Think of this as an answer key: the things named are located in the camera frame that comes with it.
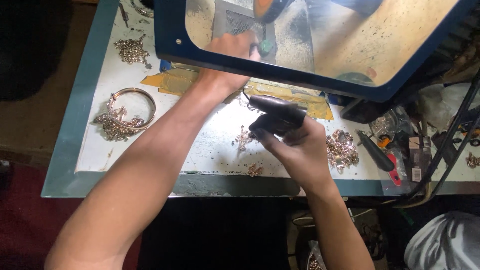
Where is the person's right hand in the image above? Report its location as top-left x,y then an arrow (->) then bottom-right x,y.
249,94 -> 335,193

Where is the person's left hand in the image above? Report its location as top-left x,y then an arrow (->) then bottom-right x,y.
197,31 -> 263,95

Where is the green polishing compound block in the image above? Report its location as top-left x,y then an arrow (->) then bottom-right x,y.
259,39 -> 275,57

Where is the black leather finger guard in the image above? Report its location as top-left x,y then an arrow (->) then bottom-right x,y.
249,94 -> 309,115
249,112 -> 307,136

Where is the yellow tape patch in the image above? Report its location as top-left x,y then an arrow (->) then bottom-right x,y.
140,67 -> 335,121

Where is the small gold jewellery cluster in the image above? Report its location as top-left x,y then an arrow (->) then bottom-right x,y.
235,125 -> 258,153

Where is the dark green round disc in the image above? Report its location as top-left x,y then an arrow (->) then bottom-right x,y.
335,71 -> 376,86

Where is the gold bangle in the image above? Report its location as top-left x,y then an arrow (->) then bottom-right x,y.
108,88 -> 157,131

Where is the blue-framed clear safety shield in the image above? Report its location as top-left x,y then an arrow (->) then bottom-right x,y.
154,0 -> 480,103

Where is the black machine base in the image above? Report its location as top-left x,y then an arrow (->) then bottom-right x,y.
339,97 -> 377,125

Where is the small gold leaf-shaped piece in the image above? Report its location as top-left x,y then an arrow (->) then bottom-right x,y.
246,163 -> 264,178

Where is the thin dark metal pick tool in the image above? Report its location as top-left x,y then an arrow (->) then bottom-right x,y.
119,2 -> 130,29

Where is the clear plastic bag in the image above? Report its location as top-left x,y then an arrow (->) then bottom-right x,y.
369,106 -> 414,140

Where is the small black box with label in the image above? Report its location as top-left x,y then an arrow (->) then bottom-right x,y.
408,136 -> 433,183

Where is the black metal rod stand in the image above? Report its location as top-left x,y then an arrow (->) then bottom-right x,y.
392,71 -> 480,209

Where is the bag of gold jewellery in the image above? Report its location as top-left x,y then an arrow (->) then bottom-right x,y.
307,241 -> 325,270

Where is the grey white cloth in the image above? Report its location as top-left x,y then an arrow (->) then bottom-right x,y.
404,211 -> 480,270

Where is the metal chain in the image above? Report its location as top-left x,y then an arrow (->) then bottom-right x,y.
129,0 -> 155,19

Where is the heap of gold chain jewellery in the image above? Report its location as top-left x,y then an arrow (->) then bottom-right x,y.
113,34 -> 153,70

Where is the heap of gold rings and chains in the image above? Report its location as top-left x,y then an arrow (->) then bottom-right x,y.
325,129 -> 360,170

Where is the heap of chains under bangle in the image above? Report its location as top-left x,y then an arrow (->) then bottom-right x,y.
93,94 -> 148,142

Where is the black-handled hand tool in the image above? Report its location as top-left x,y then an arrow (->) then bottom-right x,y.
356,130 -> 395,173

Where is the white cable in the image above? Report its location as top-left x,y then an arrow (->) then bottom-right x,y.
292,208 -> 374,228

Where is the red-handled tool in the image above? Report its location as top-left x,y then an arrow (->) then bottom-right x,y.
386,152 -> 403,187

